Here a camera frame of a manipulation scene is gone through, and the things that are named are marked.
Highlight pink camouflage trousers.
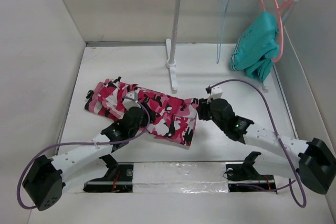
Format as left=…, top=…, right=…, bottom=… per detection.
left=85, top=77, right=198, bottom=147

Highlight blue wire hanger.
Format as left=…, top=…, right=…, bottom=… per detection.
left=216, top=0, right=230, bottom=64

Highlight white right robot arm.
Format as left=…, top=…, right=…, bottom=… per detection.
left=197, top=99, right=335, bottom=195

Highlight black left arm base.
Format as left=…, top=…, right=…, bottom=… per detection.
left=83, top=155, right=134, bottom=193

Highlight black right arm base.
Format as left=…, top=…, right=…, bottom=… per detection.
left=223, top=151, right=276, bottom=193

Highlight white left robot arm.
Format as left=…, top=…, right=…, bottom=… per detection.
left=17, top=105, right=151, bottom=211

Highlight pink plastic hanger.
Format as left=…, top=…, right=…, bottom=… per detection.
left=271, top=0, right=293, bottom=63

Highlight teal shorts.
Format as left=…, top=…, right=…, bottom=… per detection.
left=230, top=11, right=280, bottom=82

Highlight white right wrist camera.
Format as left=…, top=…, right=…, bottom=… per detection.
left=206, top=84, right=223, bottom=103

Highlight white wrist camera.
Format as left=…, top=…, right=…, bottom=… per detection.
left=206, top=84, right=223, bottom=103
left=124, top=91, right=138, bottom=103

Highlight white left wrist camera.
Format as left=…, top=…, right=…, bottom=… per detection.
left=124, top=91, right=138, bottom=103

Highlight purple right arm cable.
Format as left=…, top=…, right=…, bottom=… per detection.
left=209, top=79, right=307, bottom=208

